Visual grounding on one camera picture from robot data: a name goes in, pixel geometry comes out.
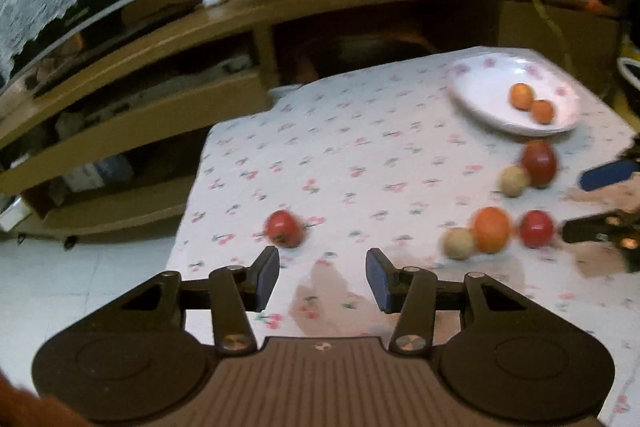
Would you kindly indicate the white rimmed black bin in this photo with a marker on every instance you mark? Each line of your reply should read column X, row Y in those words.
column 629, row 69

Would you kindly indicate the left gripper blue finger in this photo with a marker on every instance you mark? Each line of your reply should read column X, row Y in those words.
column 607, row 174

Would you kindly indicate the brown kiwi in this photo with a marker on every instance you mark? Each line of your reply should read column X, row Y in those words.
column 458, row 244
column 513, row 181

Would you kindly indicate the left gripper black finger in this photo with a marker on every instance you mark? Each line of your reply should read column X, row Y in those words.
column 612, row 227

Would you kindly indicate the orange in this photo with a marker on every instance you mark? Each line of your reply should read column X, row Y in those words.
column 542, row 111
column 521, row 96
column 491, row 228

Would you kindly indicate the wooden tv cabinet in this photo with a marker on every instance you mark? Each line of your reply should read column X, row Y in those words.
column 114, row 146

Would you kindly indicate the small red object on cabinet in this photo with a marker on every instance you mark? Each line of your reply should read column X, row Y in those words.
column 595, row 7

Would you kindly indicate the red oval tomato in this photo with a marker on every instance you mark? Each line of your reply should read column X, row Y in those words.
column 536, row 229

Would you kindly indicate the cherry print tablecloth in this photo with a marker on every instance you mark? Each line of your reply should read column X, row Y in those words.
column 383, row 158

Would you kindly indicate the small red pomegranate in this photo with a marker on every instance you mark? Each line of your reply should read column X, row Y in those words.
column 283, row 229

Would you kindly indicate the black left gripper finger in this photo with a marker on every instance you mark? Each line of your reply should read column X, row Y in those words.
column 486, row 352
column 152, row 349

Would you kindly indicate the dark red apple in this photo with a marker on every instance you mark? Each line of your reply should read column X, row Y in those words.
column 538, row 158

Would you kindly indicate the white floral plate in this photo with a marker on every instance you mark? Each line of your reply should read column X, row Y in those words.
column 480, row 84

